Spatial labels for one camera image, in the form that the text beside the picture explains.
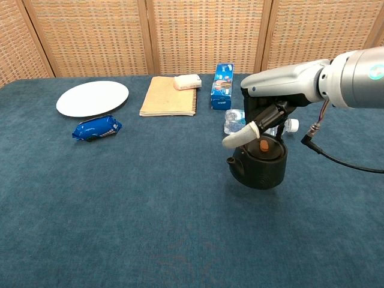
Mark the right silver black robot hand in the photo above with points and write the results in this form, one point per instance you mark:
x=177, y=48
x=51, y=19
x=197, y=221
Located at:
x=279, y=82

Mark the black teapot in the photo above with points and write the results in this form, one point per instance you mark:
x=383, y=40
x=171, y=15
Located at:
x=261, y=168

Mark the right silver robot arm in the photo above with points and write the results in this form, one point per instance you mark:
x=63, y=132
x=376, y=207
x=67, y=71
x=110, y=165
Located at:
x=357, y=81

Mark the blue cookie box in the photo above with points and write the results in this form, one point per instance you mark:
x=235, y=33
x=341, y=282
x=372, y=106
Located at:
x=222, y=87

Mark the clear plastic water bottle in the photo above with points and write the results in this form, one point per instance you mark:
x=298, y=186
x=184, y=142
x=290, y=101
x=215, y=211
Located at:
x=233, y=121

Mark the woven folding screen panel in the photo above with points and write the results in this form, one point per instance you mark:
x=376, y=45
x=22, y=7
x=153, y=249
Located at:
x=15, y=45
x=207, y=33
x=90, y=36
x=324, y=27

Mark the brown spiral notebook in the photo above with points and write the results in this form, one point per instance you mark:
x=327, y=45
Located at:
x=166, y=100

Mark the white round plate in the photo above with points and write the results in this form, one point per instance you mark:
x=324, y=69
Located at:
x=91, y=99

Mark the blue snack packet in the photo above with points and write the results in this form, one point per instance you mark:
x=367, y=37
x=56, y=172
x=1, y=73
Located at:
x=96, y=129

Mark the blue felt table mat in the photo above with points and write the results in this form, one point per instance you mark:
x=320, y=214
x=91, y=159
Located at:
x=120, y=210

